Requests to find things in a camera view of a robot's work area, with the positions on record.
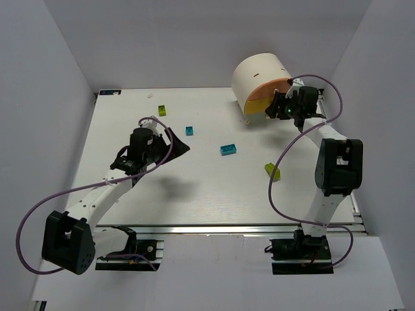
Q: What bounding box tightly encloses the lime square lego brick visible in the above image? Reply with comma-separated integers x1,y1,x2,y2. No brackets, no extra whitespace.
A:
158,105,167,117

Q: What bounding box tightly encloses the yellow drawer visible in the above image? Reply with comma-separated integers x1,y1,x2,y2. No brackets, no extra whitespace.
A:
243,97,272,115

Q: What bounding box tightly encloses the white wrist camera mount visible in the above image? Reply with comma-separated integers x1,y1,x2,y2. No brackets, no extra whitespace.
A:
285,78,304,98
138,116,160,136

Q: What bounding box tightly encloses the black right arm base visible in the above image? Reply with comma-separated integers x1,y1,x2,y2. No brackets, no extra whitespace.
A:
264,229,334,275

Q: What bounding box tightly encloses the small teal lego brick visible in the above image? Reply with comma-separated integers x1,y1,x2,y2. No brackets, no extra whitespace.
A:
185,126,194,136

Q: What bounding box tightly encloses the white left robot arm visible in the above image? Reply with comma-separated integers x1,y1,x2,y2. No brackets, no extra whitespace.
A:
41,128,190,275

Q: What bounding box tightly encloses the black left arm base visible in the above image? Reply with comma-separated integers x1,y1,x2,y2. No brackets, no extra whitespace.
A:
93,226,164,271

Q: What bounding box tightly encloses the long teal lego brick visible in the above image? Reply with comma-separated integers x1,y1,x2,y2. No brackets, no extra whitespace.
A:
220,144,237,156

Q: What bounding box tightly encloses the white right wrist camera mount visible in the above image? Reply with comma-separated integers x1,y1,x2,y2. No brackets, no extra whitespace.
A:
285,78,304,98

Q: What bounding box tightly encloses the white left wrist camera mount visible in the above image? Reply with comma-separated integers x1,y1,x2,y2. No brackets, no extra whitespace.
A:
138,116,160,136

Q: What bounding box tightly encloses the white cylindrical drawer cabinet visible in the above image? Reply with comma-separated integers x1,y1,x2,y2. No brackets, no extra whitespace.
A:
231,52,292,124

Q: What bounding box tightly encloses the orange drawer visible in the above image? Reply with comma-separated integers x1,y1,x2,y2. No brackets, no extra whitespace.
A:
246,78,291,101

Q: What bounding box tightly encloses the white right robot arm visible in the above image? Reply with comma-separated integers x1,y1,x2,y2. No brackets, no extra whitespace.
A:
265,86,363,238

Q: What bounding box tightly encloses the long lime lego brick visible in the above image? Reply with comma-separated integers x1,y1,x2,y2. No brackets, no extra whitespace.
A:
265,163,281,182

